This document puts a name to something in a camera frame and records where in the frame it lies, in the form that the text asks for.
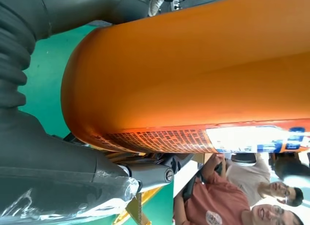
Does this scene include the person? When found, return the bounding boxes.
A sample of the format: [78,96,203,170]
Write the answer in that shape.
[226,153,305,208]
[173,154,305,225]

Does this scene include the white table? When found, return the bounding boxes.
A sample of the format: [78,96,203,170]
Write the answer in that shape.
[173,159,206,198]

